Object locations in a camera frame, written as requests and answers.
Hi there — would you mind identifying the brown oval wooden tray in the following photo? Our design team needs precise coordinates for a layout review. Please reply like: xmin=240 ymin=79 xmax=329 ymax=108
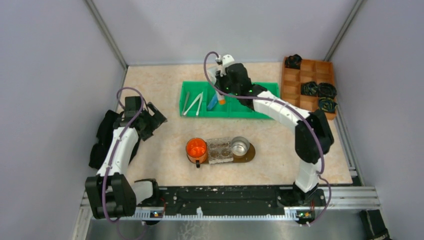
xmin=202 ymin=144 xmax=256 ymax=165

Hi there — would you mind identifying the white toothbrush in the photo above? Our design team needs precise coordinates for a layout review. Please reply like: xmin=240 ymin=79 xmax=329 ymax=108
xmin=196 ymin=91 xmax=204 ymax=117
xmin=185 ymin=94 xmax=199 ymax=116

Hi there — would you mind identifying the orange mug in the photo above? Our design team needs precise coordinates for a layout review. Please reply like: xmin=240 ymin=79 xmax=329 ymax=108
xmin=185 ymin=137 xmax=208 ymax=168

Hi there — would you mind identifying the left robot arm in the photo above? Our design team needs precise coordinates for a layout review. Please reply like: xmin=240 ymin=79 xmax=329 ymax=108
xmin=85 ymin=96 xmax=167 ymax=220

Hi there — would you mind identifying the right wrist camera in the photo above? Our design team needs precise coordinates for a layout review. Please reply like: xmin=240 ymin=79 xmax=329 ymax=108
xmin=215 ymin=54 xmax=235 ymax=76

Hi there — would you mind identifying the clear glass cup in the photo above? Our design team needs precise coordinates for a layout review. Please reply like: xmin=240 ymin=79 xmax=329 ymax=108
xmin=205 ymin=137 xmax=234 ymax=165

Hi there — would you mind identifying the grey toothbrush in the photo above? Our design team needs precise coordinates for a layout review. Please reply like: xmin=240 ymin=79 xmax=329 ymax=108
xmin=181 ymin=91 xmax=190 ymax=116

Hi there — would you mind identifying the rolled dark sock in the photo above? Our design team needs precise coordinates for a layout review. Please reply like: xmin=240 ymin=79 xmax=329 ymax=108
xmin=317 ymin=82 xmax=338 ymax=99
xmin=300 ymin=81 xmax=319 ymax=97
xmin=318 ymin=97 xmax=338 ymax=114
xmin=284 ymin=54 xmax=303 ymax=70

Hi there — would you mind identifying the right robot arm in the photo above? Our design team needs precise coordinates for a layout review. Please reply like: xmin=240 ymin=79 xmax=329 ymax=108
xmin=205 ymin=63 xmax=335 ymax=206

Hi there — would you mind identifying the blue toothpaste tube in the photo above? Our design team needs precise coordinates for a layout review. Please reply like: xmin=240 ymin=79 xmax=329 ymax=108
xmin=206 ymin=97 xmax=219 ymax=111

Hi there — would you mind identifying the green divided plastic bin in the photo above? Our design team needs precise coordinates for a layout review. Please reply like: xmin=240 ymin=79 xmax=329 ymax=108
xmin=179 ymin=81 xmax=269 ymax=120

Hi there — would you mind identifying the wooden compartment box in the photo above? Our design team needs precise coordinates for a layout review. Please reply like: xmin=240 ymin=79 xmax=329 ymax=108
xmin=280 ymin=54 xmax=338 ymax=120

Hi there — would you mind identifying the steel cup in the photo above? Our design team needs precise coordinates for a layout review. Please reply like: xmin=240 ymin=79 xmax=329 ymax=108
xmin=230 ymin=136 xmax=250 ymax=157

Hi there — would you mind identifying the white toothpaste tube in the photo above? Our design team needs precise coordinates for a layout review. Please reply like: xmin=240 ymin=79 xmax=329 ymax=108
xmin=215 ymin=92 xmax=226 ymax=105

